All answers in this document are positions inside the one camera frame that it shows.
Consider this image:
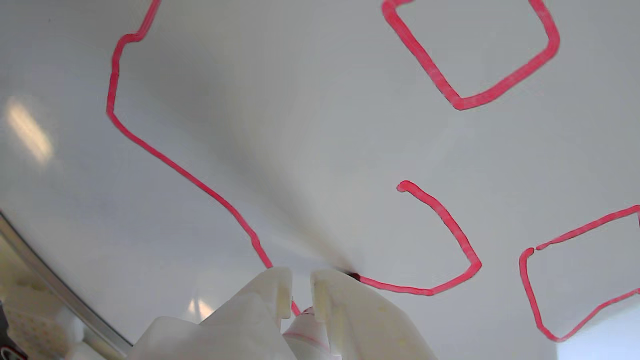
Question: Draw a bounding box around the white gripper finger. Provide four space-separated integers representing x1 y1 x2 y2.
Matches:
310 269 441 360
127 266 301 360

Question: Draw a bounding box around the white marker with red end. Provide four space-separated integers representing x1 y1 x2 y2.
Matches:
282 270 362 360

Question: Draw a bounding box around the large whiteboard with metal frame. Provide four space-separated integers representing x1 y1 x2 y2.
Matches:
0 0 640 360

